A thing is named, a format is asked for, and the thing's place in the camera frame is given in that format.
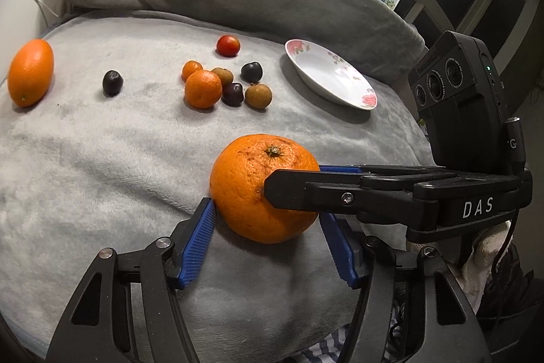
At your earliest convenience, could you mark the large round orange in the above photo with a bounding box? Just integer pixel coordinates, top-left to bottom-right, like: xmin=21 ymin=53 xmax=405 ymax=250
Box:
xmin=209 ymin=134 xmax=319 ymax=244

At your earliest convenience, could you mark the brown longan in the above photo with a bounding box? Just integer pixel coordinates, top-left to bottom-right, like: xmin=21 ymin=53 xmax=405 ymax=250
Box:
xmin=211 ymin=67 xmax=233 ymax=86
xmin=245 ymin=84 xmax=273 ymax=110

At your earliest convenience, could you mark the dark cherry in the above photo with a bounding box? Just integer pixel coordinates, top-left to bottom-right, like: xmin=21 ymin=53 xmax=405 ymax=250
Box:
xmin=241 ymin=61 xmax=264 ymax=84
xmin=221 ymin=83 xmax=244 ymax=107
xmin=102 ymin=70 xmax=123 ymax=97

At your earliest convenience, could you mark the small mandarin orange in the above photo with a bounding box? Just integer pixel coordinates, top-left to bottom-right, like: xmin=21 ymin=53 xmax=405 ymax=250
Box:
xmin=184 ymin=70 xmax=222 ymax=110

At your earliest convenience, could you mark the small orange kumquat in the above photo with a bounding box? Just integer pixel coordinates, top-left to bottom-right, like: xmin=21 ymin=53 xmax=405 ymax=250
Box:
xmin=181 ymin=60 xmax=203 ymax=82

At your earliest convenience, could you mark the right gloved hand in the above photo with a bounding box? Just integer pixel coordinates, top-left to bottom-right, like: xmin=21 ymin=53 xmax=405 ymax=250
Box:
xmin=405 ymin=219 xmax=514 ymax=304

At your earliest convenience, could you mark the white floral plate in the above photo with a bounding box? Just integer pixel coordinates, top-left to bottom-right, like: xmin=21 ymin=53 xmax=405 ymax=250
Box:
xmin=284 ymin=39 xmax=378 ymax=111

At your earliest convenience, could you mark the striped sleeve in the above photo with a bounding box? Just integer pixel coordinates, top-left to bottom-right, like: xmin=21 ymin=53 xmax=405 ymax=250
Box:
xmin=283 ymin=323 xmax=402 ymax=363

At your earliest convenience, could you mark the red tomato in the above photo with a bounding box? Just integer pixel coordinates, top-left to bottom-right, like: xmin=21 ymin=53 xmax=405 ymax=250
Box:
xmin=216 ymin=35 xmax=241 ymax=57

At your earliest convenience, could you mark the grey fleece seat blanket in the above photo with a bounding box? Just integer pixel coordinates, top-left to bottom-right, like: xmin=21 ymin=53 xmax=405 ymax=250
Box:
xmin=1 ymin=13 xmax=432 ymax=362

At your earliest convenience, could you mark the oval orange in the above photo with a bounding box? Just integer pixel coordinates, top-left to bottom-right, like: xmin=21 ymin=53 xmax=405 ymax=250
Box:
xmin=6 ymin=39 xmax=54 ymax=108

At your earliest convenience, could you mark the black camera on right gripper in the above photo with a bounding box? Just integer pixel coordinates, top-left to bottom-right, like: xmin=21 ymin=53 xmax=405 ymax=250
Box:
xmin=408 ymin=30 xmax=526 ymax=175

